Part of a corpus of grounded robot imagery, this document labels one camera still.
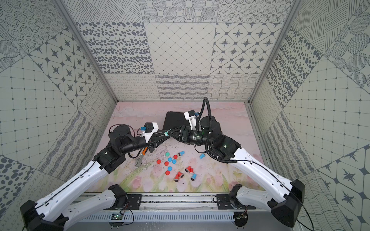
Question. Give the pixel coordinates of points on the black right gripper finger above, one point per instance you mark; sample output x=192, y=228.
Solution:
x=176, y=137
x=177, y=130

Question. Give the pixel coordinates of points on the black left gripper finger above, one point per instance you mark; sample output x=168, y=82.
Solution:
x=160, y=142
x=161, y=135

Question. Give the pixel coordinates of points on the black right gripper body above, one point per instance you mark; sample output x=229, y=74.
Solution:
x=187, y=129

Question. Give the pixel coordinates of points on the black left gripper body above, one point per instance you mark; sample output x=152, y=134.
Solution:
x=151, y=138

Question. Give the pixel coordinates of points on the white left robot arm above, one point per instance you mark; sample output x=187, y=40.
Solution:
x=57, y=211

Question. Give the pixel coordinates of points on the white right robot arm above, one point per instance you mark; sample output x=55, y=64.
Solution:
x=282, y=197

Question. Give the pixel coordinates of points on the black plastic tool case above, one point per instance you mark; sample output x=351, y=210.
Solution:
x=174, y=120

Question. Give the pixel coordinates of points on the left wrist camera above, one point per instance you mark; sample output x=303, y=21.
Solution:
x=148, y=130

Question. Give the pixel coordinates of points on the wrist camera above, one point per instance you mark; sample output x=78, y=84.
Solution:
x=192, y=118
x=148, y=130

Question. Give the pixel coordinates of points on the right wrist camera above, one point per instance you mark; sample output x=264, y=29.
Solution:
x=192, y=118

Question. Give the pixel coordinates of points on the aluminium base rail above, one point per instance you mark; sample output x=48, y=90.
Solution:
x=188, y=207

